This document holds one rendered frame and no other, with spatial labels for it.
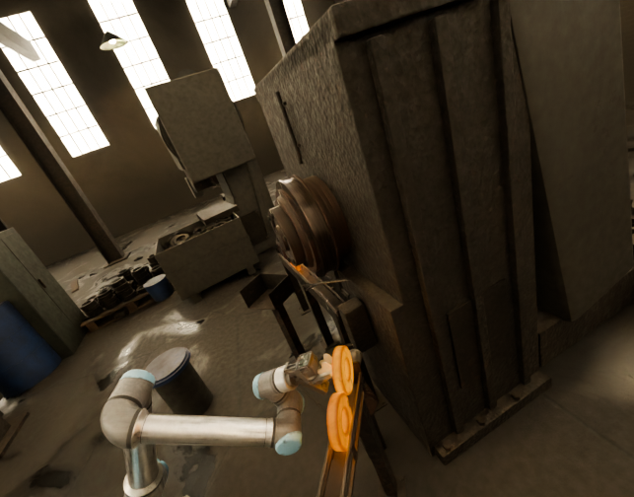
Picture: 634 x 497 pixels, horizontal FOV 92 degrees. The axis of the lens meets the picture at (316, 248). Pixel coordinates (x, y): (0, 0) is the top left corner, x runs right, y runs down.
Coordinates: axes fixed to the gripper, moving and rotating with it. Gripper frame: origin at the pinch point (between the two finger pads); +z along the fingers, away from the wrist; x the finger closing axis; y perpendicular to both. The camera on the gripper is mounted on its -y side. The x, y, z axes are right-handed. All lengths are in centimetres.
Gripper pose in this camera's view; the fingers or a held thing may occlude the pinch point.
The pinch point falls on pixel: (341, 366)
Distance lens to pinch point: 110.1
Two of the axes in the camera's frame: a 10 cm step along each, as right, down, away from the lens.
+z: 8.0, -4.2, -4.2
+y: -5.6, -7.8, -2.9
